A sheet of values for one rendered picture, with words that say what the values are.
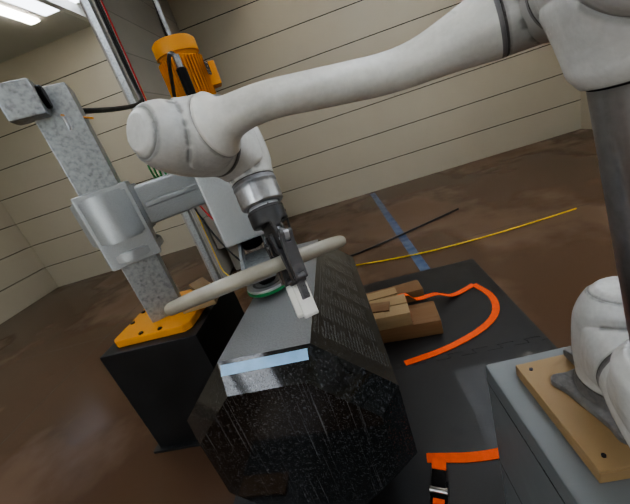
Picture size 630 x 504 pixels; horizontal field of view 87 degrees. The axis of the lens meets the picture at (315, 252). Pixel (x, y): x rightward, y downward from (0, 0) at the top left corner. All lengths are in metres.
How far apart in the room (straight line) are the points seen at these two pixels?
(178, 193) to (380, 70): 1.59
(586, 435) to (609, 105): 0.65
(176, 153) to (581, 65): 0.48
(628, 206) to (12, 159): 8.54
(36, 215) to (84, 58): 3.21
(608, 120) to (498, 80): 6.54
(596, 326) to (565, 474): 0.29
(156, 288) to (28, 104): 1.02
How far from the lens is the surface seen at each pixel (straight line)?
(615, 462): 0.89
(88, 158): 2.02
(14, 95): 2.00
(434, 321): 2.37
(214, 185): 1.39
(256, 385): 1.24
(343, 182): 6.41
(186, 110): 0.55
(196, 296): 0.69
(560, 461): 0.91
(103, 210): 1.95
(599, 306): 0.79
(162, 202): 2.02
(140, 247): 1.99
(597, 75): 0.44
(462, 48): 0.58
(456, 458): 1.84
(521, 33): 0.59
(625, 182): 0.48
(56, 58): 7.76
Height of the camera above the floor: 1.54
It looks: 21 degrees down
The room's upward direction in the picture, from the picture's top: 19 degrees counter-clockwise
